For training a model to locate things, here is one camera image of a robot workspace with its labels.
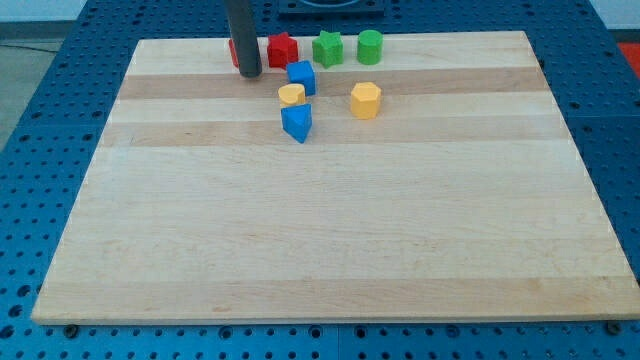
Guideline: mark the yellow hexagon block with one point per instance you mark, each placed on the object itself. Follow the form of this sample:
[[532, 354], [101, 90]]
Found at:
[[365, 100]]

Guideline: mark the blue cube block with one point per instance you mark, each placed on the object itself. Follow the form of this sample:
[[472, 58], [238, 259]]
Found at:
[[302, 72]]

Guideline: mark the blue triangle block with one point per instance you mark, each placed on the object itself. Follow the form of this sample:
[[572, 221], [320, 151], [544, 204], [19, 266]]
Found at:
[[297, 121]]

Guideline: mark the yellow heart block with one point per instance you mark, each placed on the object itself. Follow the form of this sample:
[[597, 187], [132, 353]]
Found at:
[[292, 94]]

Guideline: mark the green star block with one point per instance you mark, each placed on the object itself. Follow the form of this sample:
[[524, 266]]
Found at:
[[328, 49]]

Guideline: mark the red star block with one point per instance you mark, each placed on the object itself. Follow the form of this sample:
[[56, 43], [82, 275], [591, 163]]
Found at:
[[282, 49]]

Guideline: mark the wooden board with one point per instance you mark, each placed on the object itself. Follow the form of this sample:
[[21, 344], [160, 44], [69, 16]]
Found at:
[[464, 199]]

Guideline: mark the green cylinder block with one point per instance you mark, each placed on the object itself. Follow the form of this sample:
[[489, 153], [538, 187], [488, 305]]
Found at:
[[369, 47]]

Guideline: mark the red block behind rod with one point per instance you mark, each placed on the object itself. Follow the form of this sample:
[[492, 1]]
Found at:
[[233, 53]]

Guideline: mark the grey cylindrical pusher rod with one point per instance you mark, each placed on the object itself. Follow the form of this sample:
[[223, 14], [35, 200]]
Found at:
[[243, 32]]

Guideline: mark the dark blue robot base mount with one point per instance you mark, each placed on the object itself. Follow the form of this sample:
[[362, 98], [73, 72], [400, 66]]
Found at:
[[287, 9]]

